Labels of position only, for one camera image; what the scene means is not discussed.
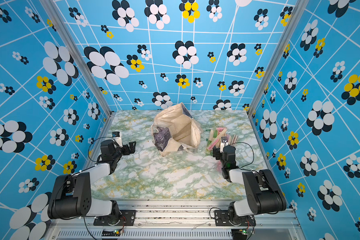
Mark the green tassel wooden fan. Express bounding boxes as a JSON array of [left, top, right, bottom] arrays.
[[208, 136, 221, 151]]

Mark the green folding fan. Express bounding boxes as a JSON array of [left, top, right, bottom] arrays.
[[207, 130, 215, 150], [213, 128, 220, 141]]

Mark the pink paper folding fan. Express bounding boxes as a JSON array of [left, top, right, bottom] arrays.
[[217, 128, 227, 138]]

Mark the pink tassel folding fan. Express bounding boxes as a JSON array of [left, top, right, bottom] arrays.
[[230, 135, 238, 147]]

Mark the beige canvas tote bag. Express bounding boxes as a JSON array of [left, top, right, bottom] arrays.
[[151, 103, 203, 157]]

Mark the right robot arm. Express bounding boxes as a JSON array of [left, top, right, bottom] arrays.
[[213, 145, 287, 226]]

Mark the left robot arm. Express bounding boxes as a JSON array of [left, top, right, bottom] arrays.
[[48, 140, 137, 226]]

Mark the left circuit board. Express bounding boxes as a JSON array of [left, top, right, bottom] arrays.
[[101, 229, 122, 238]]

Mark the circuit board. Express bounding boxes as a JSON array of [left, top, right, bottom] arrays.
[[231, 229, 248, 240], [101, 229, 122, 238]]

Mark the right circuit board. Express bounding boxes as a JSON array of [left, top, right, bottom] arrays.
[[231, 229, 248, 240]]

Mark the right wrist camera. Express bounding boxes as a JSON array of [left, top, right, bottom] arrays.
[[220, 136, 229, 153]]

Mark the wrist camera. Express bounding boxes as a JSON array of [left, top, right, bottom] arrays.
[[112, 131, 123, 148], [220, 136, 229, 153]]

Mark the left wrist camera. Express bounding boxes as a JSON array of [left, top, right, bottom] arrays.
[[112, 131, 123, 148]]

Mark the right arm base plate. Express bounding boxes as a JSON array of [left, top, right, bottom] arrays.
[[213, 210, 256, 228]]

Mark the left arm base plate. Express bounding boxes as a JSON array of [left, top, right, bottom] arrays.
[[93, 210, 137, 227]]

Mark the aluminium frame rail base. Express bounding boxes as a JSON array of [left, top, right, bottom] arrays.
[[45, 200, 306, 240]]

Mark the right aluminium corner post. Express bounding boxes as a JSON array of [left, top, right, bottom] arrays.
[[248, 0, 309, 117]]

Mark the aluminium corner post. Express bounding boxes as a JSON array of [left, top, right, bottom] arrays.
[[40, 1, 112, 118], [248, 0, 309, 117]]

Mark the left aluminium corner post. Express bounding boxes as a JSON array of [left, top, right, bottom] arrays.
[[40, 1, 112, 118]]

